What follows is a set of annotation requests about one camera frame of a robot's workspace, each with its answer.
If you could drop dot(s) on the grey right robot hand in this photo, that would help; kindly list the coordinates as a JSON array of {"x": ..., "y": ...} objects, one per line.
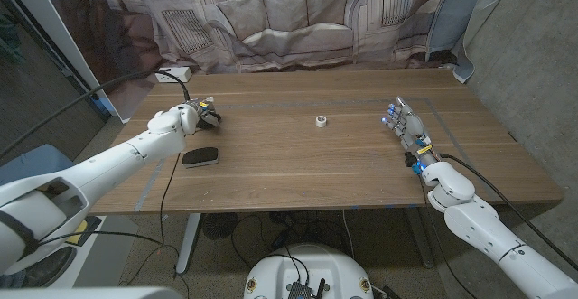
[{"x": 413, "y": 129}]

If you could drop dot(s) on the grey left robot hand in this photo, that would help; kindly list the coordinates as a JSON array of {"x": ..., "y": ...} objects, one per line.
[{"x": 205, "y": 107}]

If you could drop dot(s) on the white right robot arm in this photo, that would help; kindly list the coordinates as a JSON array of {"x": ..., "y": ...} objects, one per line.
[{"x": 478, "y": 227}]

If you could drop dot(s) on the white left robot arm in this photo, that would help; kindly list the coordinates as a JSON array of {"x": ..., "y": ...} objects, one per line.
[{"x": 113, "y": 168}]

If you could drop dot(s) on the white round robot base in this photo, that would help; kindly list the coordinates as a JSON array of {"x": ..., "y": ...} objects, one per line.
[{"x": 325, "y": 267}]

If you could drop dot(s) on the black whiteboard eraser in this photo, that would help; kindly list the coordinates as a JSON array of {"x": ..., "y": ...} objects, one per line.
[{"x": 201, "y": 156}]

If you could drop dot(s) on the small white tape roll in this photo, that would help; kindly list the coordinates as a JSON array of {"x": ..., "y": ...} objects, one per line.
[{"x": 321, "y": 121}]

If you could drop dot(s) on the white power strip box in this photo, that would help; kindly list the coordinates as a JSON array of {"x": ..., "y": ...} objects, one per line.
[{"x": 185, "y": 71}]

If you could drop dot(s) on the grey table leg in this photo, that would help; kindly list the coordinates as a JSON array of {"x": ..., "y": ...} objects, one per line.
[{"x": 420, "y": 240}]

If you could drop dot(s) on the black round floor fan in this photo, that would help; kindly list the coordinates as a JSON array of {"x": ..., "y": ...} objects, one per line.
[{"x": 219, "y": 227}]

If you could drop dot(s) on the printed sofa backdrop cloth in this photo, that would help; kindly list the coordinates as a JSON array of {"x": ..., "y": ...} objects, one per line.
[{"x": 289, "y": 19}]

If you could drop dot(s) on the white table leg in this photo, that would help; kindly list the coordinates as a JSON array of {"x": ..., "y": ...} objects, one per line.
[{"x": 187, "y": 245}]

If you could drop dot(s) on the blue plastic bin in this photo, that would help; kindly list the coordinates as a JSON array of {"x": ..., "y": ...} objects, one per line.
[{"x": 36, "y": 163}]

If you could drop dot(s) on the yellow black foot pedal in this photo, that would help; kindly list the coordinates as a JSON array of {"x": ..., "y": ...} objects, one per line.
[{"x": 80, "y": 236}]

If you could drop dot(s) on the small black electronics module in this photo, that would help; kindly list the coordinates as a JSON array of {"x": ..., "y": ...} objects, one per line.
[{"x": 299, "y": 291}]

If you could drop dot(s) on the dark leather shoe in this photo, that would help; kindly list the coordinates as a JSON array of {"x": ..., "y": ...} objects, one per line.
[{"x": 54, "y": 267}]

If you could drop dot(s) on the blue jeans leg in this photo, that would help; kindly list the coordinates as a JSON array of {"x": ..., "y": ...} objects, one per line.
[{"x": 9, "y": 281}]

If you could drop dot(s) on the white door frame post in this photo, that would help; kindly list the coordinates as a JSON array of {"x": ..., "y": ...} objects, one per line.
[{"x": 63, "y": 41}]

